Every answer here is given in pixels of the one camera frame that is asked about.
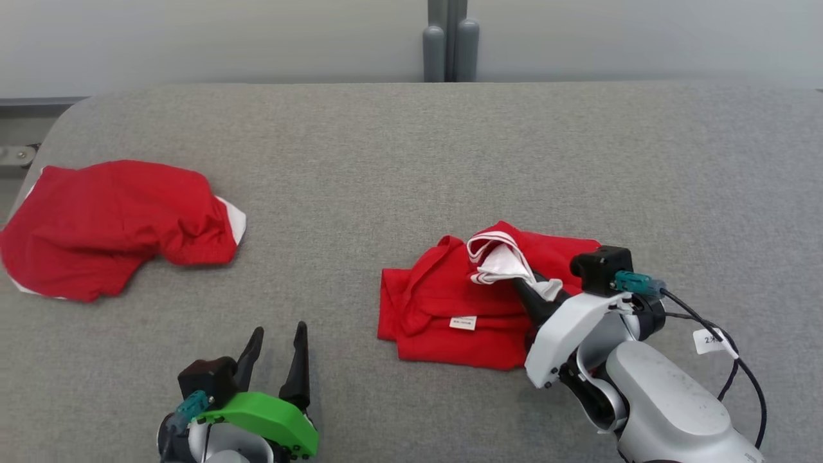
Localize teal left camera connector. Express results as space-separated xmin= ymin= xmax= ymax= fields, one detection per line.
xmin=168 ymin=390 xmax=214 ymax=433

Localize red Bulls jersey shirt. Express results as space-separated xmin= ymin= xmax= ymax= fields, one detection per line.
xmin=377 ymin=221 xmax=602 ymax=372

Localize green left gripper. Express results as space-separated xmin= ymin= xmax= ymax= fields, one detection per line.
xmin=196 ymin=322 xmax=320 ymax=459

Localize teal camera connector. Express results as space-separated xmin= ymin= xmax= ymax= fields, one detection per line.
xmin=614 ymin=270 xmax=668 ymax=298
xmin=168 ymin=390 xmax=214 ymax=433

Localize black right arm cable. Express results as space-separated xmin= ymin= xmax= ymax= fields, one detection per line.
xmin=659 ymin=289 xmax=770 ymax=451

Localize teal right camera connector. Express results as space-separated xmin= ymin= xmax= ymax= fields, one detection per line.
xmin=614 ymin=270 xmax=668 ymax=298

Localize grey rounded post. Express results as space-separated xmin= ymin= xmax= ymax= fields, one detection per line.
xmin=422 ymin=24 xmax=446 ymax=83
xmin=455 ymin=18 xmax=480 ymax=83

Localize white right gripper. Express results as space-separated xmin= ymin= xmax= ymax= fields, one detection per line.
xmin=511 ymin=273 xmax=635 ymax=389

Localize grey vertical wall mullion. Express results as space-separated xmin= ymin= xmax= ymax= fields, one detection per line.
xmin=428 ymin=0 xmax=469 ymax=83

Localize red Bulls shorts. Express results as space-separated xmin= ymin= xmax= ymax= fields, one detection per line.
xmin=0 ymin=159 xmax=247 ymax=303

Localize white cable tag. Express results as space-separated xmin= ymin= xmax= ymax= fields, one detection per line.
xmin=693 ymin=327 xmax=740 ymax=359

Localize silver metal bracket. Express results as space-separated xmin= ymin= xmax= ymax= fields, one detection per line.
xmin=0 ymin=145 xmax=39 ymax=169

